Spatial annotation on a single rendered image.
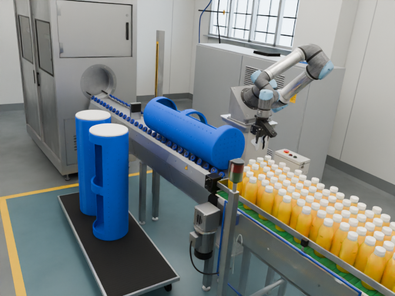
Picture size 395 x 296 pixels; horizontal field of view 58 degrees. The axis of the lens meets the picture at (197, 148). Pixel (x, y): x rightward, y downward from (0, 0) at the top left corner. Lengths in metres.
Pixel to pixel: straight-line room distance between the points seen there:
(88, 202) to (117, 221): 0.45
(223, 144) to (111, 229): 1.20
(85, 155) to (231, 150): 1.31
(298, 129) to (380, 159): 1.36
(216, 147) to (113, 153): 0.81
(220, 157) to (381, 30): 3.04
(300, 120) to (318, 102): 0.26
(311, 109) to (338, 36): 1.28
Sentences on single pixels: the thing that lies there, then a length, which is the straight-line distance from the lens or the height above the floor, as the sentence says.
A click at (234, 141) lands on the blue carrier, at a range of 2.29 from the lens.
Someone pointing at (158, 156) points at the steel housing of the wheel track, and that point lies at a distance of 2.75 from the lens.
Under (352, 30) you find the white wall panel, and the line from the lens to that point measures 5.01.
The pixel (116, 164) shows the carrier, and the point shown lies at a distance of 2.68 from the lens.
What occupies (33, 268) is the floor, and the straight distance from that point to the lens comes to 3.10.
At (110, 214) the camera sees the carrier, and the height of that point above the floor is 0.40.
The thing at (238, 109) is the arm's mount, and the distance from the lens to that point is 2.64.
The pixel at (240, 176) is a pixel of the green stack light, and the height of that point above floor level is 1.19.
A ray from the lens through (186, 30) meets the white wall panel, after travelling 7.81.
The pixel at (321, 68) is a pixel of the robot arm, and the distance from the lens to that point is 2.35.
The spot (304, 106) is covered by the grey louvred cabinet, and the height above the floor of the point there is 1.07.
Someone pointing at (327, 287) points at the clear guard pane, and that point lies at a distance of 1.68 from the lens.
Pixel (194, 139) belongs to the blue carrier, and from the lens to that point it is 2.32.
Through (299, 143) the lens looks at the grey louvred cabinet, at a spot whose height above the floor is 0.67.
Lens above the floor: 1.91
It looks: 21 degrees down
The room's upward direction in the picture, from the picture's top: 4 degrees clockwise
